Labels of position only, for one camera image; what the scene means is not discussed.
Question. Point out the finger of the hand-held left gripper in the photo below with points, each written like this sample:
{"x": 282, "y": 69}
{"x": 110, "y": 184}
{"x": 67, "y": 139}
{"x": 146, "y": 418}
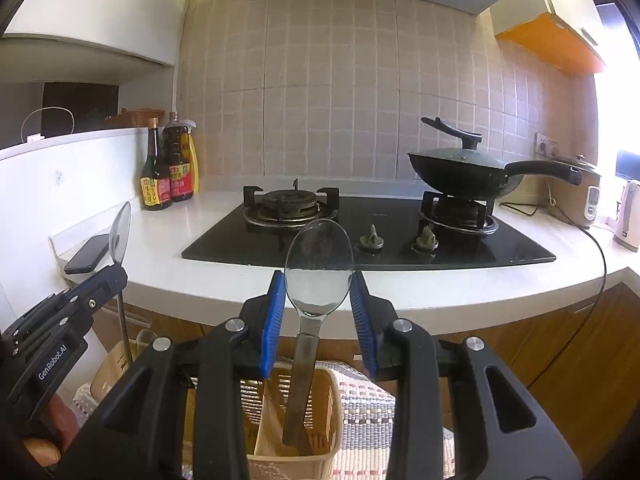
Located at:
{"x": 102, "y": 287}

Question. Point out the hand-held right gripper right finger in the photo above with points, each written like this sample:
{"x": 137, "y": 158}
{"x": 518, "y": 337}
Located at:
{"x": 364, "y": 330}

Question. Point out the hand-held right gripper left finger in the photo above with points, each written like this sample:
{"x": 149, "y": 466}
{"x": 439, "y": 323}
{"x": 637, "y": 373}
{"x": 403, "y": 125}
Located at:
{"x": 272, "y": 327}

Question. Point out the large metal spoon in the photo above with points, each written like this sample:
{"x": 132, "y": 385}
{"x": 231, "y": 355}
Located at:
{"x": 319, "y": 265}

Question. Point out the beige plastic utensil basket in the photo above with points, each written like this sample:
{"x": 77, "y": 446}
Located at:
{"x": 320, "y": 410}

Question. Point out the person's left hand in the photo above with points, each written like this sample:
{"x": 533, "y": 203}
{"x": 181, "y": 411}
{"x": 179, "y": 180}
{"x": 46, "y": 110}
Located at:
{"x": 50, "y": 422}

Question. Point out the black smartphone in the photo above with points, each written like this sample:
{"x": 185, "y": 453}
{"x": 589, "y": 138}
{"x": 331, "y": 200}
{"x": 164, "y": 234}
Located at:
{"x": 87, "y": 254}

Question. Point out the cardboard box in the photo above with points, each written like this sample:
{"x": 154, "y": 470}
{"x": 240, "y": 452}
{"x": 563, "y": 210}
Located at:
{"x": 112, "y": 370}

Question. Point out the stove knob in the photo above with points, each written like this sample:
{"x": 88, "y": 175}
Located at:
{"x": 425, "y": 242}
{"x": 371, "y": 241}

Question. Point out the black glass gas stove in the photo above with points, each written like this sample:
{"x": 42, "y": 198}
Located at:
{"x": 360, "y": 215}

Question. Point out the dark soy sauce bottle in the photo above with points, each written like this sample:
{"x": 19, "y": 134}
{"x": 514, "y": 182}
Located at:
{"x": 155, "y": 180}

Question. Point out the red-label sauce bottle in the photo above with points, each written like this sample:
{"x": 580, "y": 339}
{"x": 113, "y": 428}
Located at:
{"x": 181, "y": 160}

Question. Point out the wicker basket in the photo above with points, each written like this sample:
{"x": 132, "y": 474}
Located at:
{"x": 135, "y": 117}

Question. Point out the black frying pan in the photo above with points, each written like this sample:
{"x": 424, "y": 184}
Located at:
{"x": 460, "y": 177}

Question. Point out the dark pan lid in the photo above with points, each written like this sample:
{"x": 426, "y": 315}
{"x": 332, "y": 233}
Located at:
{"x": 457, "y": 152}

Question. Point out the wooden base cabinet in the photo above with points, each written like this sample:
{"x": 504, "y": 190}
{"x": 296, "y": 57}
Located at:
{"x": 575, "y": 360}

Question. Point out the rice cooker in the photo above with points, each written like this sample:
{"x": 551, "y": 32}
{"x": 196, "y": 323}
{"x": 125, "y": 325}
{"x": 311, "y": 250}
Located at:
{"x": 582, "y": 195}

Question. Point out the white electric kettle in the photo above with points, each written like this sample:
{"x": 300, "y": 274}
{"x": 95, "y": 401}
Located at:
{"x": 629, "y": 220}

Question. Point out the wall socket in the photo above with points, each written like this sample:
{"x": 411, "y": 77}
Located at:
{"x": 546, "y": 144}

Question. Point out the orange wall cabinet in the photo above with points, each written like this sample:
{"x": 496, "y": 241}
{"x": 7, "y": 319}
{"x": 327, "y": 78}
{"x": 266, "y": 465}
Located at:
{"x": 555, "y": 40}

